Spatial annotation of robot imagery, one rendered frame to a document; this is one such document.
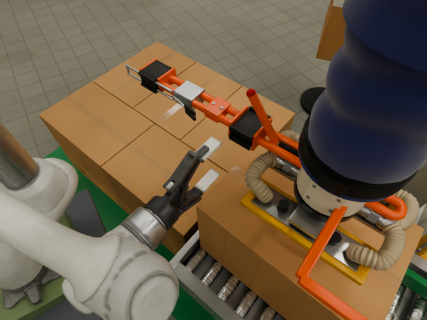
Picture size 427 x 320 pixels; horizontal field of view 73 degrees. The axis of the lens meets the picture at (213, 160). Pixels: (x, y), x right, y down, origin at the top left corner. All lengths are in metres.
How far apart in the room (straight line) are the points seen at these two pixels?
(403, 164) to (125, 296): 0.45
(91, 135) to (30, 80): 1.65
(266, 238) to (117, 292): 0.59
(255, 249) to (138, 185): 0.79
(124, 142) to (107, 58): 1.74
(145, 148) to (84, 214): 0.55
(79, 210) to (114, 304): 0.89
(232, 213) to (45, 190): 0.56
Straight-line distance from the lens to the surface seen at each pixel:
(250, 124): 0.77
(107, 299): 0.44
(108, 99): 1.97
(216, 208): 0.95
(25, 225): 0.46
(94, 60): 3.33
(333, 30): 2.06
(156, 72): 0.93
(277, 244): 0.93
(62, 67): 3.36
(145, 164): 1.57
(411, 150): 0.53
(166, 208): 0.62
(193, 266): 1.31
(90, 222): 1.24
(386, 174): 0.56
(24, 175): 0.94
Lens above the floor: 1.80
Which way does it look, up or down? 55 degrees down
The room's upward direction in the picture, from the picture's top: straight up
